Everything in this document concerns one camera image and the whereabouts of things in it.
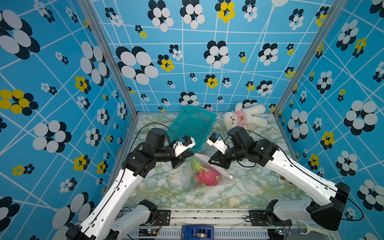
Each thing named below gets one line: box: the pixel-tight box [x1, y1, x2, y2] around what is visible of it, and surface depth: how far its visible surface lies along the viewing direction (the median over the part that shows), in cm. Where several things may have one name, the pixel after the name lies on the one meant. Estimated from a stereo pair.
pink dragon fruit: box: [189, 157, 222, 187], surface depth 71 cm
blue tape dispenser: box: [180, 225, 215, 240], surface depth 67 cm
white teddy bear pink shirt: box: [222, 102, 268, 131], surface depth 109 cm
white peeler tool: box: [297, 220, 330, 235], surface depth 71 cm
